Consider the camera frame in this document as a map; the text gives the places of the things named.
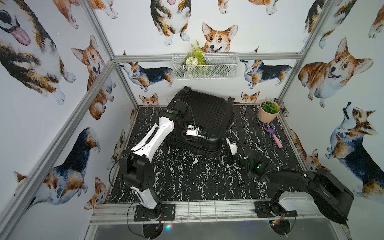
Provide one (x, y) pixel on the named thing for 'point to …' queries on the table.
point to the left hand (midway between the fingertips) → (191, 129)
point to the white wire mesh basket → (211, 66)
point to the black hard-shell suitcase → (214, 114)
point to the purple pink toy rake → (270, 128)
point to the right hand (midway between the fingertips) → (222, 149)
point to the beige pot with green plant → (268, 111)
